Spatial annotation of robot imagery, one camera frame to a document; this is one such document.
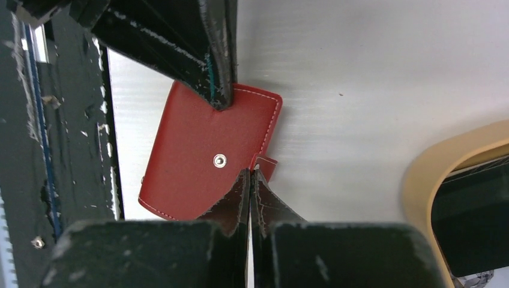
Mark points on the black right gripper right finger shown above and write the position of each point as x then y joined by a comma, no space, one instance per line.
289,251

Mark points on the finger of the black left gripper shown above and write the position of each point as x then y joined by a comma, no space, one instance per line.
193,42

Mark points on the red leather card holder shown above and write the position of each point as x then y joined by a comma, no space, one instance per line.
198,151

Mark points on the black card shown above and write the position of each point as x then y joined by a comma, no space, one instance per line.
470,218

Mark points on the tan oval card tray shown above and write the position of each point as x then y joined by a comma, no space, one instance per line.
428,171

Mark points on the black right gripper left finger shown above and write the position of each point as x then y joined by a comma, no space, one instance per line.
210,251

